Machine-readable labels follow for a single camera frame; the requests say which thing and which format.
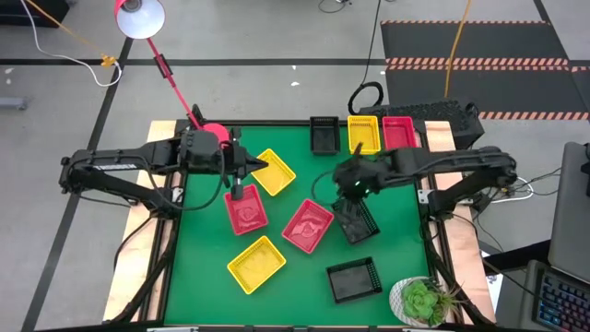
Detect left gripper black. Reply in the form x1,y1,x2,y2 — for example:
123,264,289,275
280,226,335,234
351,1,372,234
178,129,270,181

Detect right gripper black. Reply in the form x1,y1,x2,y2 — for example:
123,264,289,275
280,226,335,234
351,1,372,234
332,141,396,219

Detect yellow plastic basket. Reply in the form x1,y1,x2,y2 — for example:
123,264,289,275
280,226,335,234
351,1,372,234
226,234,288,296
347,114,383,156
250,148,297,197

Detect red plastic basket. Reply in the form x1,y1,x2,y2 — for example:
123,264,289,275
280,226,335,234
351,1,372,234
382,115,419,151
281,198,336,255
223,184,269,236

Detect black plastic basket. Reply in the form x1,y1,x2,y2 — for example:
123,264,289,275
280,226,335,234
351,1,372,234
309,115,341,156
325,255,384,305
330,197,382,245

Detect black perforated computer case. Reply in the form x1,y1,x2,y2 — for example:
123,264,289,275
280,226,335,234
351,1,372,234
358,99,486,151

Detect green table mat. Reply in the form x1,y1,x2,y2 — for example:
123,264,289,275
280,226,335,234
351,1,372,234
163,124,432,326

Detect white patterned plant pot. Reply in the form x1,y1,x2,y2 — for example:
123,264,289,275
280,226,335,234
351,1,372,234
388,275,434,329

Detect green succulent plant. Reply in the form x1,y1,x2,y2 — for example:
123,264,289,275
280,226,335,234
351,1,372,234
399,278,465,327

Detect wooden table board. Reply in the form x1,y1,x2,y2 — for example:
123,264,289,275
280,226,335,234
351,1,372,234
101,119,498,324

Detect red desk lamp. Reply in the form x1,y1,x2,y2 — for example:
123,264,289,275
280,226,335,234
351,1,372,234
113,0,231,148

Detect black striped floor mat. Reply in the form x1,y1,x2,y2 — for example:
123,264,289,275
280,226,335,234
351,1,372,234
380,18,590,123

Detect grey laptop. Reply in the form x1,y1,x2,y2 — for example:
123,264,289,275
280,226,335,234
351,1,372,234
547,140,590,285

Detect backlit black keyboard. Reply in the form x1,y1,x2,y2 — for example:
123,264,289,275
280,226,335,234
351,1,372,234
531,259,590,332

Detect black cabinet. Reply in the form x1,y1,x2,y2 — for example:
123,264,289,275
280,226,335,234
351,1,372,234
0,0,71,29

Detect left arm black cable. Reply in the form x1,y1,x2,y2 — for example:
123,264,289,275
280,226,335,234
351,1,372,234
137,154,228,213

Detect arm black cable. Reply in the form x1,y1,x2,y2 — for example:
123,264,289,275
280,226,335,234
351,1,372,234
311,169,340,205
137,154,228,213

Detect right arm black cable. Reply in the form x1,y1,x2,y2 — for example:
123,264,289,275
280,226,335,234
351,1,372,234
311,169,340,205

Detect black aluminium table frame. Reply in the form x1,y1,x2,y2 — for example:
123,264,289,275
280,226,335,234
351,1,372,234
103,118,498,332

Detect black hanging cable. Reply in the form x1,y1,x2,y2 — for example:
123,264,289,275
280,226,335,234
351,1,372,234
347,0,385,116

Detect yellow hanging cable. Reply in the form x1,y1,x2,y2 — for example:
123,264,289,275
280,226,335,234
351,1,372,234
442,0,474,100

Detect white cable bundle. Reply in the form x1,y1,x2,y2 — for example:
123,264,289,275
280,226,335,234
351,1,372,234
489,176,536,205

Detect orange cord with connector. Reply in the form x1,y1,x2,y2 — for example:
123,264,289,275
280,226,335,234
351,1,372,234
25,0,117,68

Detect white floor cable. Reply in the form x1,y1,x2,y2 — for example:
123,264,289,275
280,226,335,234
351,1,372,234
18,0,124,89

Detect grey floor bracket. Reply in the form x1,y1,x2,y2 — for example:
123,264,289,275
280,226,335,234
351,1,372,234
0,95,30,112

